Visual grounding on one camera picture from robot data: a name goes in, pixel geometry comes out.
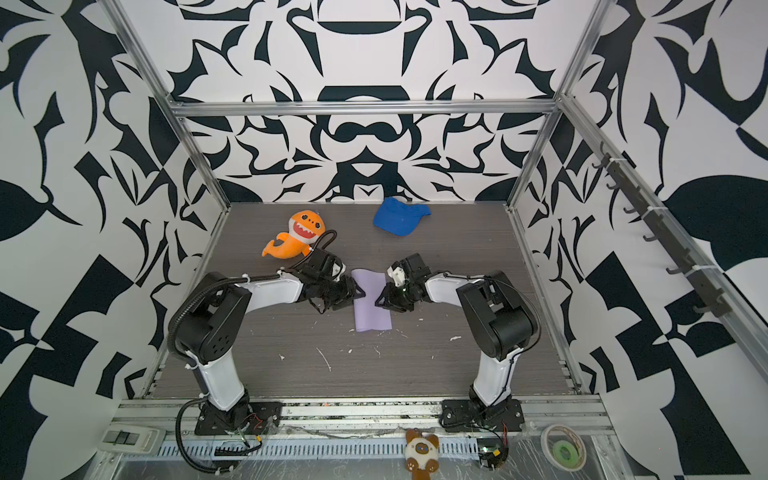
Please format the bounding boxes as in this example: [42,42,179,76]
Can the lilac square paper sheet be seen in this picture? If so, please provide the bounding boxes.
[351,269,392,332]

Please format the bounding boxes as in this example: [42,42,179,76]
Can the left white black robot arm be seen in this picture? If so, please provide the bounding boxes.
[166,249,366,414]

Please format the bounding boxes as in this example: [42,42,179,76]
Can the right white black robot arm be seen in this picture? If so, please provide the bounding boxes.
[375,254,540,411]

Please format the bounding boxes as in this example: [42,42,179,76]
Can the orange shark plush toy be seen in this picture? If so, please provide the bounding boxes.
[262,210,326,260]

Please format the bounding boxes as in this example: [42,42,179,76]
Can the blue cap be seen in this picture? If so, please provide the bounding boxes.
[373,197,431,237]

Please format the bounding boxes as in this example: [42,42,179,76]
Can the brown white plush toy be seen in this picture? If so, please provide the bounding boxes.
[404,429,440,480]

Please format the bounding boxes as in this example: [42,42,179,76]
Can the small black electronics board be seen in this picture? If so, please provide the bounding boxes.
[477,437,509,471]

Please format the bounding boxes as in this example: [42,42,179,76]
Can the tape roll with green core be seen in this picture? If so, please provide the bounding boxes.
[540,424,587,473]

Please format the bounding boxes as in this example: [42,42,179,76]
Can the white power strip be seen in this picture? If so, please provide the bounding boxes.
[99,423,166,456]

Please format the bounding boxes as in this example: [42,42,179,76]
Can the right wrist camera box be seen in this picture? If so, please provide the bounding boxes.
[387,266,407,288]

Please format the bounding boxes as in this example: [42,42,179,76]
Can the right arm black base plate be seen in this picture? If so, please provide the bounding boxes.
[438,397,525,432]

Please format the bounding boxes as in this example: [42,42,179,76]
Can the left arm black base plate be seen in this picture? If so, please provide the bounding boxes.
[194,399,284,436]

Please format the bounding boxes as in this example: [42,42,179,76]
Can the black corrugated cable hose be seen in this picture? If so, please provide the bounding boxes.
[174,397,263,475]

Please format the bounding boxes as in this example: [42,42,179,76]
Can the black wall hook rail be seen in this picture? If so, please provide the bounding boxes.
[593,142,733,318]

